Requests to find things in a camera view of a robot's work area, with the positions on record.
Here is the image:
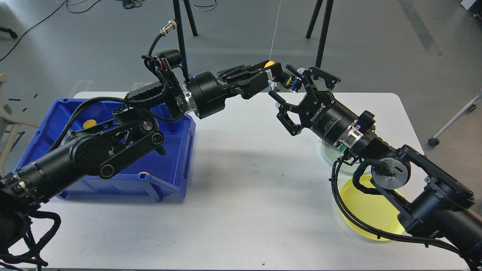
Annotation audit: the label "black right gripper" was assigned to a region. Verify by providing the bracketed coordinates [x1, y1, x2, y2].
[268, 64, 358, 145]

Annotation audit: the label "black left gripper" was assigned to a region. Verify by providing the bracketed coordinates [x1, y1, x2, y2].
[186, 60, 269, 119]

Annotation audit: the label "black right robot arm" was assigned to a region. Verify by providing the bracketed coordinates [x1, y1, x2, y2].
[264, 61, 481, 271]

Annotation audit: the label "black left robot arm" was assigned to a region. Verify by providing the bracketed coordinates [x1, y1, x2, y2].
[1, 20, 294, 270]

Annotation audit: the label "light green plate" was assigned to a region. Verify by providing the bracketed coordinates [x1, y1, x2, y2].
[321, 141, 359, 176]

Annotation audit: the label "yellow plate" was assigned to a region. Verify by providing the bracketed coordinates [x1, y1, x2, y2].
[339, 175, 405, 242]

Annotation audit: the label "black tripod right legs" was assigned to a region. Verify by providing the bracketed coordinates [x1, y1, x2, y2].
[306, 0, 334, 70]

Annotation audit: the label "black tripod legs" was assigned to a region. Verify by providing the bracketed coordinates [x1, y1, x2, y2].
[306, 0, 334, 70]
[172, 0, 198, 81]

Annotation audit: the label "black tripod left legs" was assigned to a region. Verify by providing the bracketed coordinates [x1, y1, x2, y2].
[172, 0, 198, 81]

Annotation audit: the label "blue plastic bin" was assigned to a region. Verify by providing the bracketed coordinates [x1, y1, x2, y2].
[17, 99, 196, 202]

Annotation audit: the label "white wheeled stand leg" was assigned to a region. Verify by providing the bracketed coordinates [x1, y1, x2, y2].
[427, 91, 482, 147]

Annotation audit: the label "beige chair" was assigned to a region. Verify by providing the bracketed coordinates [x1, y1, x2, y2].
[0, 74, 21, 170]

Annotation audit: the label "white cable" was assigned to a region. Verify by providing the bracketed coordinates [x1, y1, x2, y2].
[268, 0, 283, 61]

